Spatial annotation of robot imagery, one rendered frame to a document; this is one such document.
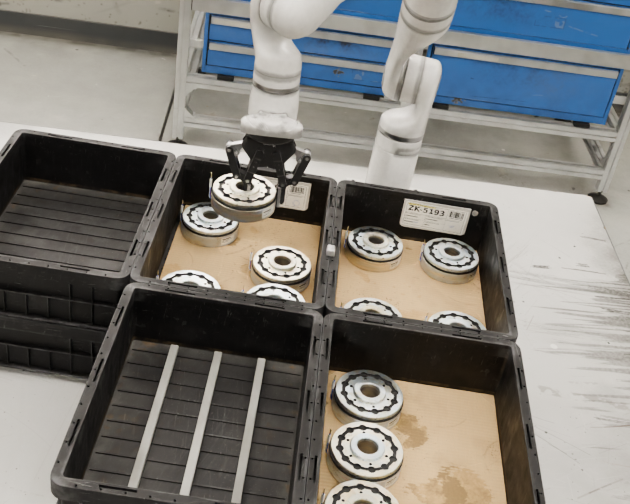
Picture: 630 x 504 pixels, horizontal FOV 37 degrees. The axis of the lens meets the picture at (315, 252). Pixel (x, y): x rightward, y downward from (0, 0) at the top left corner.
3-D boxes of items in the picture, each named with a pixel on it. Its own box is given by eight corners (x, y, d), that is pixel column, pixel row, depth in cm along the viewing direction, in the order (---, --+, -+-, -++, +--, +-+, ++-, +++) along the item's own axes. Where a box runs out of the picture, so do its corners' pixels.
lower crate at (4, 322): (21, 230, 188) (19, 178, 181) (171, 253, 189) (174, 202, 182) (-59, 363, 155) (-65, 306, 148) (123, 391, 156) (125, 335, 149)
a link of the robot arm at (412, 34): (406, -26, 164) (460, -14, 164) (384, 67, 188) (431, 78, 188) (397, 15, 160) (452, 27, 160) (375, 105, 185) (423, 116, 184)
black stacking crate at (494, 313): (329, 232, 183) (338, 181, 176) (481, 255, 183) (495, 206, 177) (314, 369, 150) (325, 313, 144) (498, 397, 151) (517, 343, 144)
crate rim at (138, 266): (177, 163, 177) (178, 152, 175) (336, 189, 177) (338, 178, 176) (126, 292, 144) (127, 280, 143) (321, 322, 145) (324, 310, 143)
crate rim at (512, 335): (336, 189, 177) (338, 178, 176) (494, 214, 178) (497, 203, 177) (322, 323, 145) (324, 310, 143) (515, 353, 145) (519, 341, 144)
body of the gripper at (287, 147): (300, 103, 148) (294, 156, 153) (246, 97, 147) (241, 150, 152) (300, 125, 142) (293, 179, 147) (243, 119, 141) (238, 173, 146)
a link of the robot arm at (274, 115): (239, 134, 138) (243, 95, 135) (244, 101, 148) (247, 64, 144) (301, 141, 139) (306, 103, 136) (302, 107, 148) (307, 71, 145)
